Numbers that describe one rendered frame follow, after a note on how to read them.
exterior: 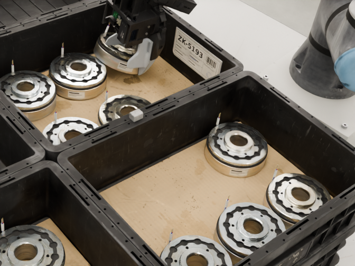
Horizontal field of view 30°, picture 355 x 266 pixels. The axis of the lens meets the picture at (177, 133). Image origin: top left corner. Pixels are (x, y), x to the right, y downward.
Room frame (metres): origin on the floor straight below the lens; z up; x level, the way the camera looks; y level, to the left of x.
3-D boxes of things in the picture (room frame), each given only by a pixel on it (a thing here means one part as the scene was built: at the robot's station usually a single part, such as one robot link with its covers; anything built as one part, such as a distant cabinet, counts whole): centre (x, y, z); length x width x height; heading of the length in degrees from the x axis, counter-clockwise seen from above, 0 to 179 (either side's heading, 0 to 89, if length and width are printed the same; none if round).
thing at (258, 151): (0.82, -0.10, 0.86); 0.10 x 0.10 x 0.01
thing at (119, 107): (0.85, 0.09, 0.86); 0.05 x 0.05 x 0.01
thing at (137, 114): (0.76, 0.07, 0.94); 0.02 x 0.01 x 0.01; 138
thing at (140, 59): (0.96, 0.09, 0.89); 0.06 x 0.03 x 0.09; 138
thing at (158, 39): (0.98, 0.07, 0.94); 0.05 x 0.02 x 0.09; 48
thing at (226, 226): (0.64, -0.13, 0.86); 0.10 x 0.10 x 0.01
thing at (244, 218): (0.64, -0.13, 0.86); 0.05 x 0.05 x 0.01
